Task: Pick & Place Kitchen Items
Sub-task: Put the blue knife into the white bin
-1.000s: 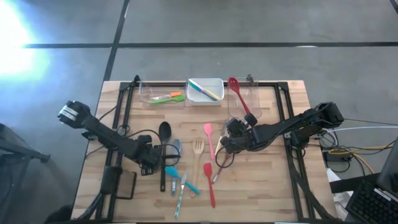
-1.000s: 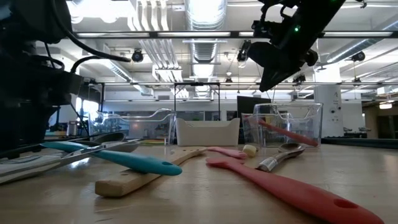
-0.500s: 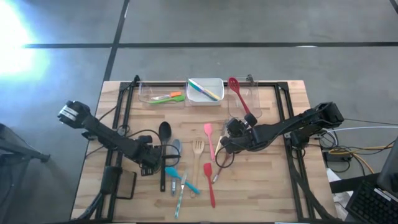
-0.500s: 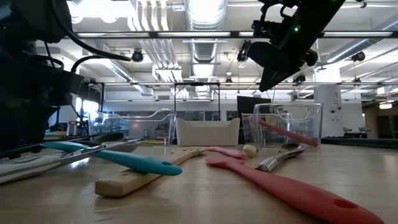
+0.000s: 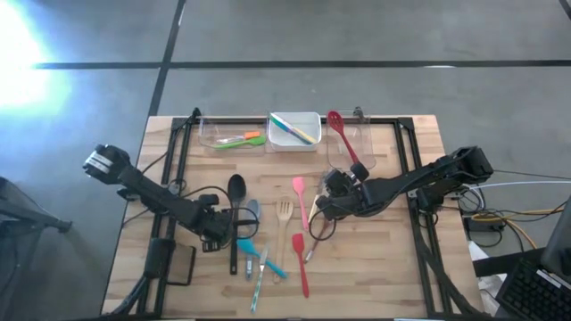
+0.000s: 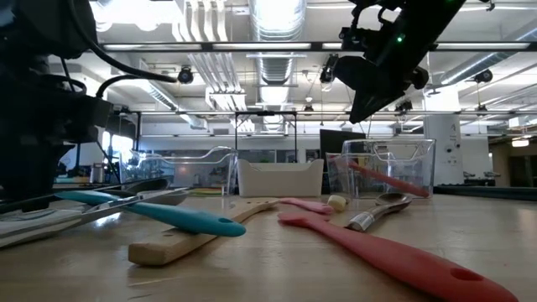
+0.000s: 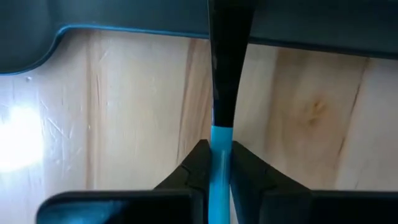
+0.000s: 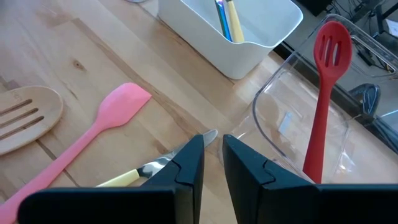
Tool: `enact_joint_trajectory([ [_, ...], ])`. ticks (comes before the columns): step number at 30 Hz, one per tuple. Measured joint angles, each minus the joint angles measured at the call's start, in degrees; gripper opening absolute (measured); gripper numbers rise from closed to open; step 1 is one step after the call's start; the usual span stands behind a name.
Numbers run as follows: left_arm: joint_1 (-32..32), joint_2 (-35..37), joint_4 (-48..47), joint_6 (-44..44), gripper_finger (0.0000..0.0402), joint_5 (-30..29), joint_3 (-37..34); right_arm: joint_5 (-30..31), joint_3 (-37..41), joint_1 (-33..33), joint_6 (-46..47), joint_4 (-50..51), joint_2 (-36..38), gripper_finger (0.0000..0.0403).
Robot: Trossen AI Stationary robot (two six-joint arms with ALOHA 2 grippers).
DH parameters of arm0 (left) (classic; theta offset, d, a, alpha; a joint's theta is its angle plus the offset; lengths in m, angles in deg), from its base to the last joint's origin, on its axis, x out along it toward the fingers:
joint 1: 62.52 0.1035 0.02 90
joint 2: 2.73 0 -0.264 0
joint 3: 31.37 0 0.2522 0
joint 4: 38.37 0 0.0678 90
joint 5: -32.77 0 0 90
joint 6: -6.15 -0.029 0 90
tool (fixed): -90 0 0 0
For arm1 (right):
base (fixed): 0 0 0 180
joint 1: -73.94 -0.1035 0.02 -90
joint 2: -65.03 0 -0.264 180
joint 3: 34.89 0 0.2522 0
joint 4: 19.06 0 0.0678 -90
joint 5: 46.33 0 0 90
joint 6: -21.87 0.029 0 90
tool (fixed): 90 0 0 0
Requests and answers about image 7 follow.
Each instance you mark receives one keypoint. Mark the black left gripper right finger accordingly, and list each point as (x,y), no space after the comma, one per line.
(248,180)

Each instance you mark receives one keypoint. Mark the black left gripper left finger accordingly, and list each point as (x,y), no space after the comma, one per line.
(196,174)

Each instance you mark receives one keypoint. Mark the black nylon ladle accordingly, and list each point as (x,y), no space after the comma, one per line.
(124,15)

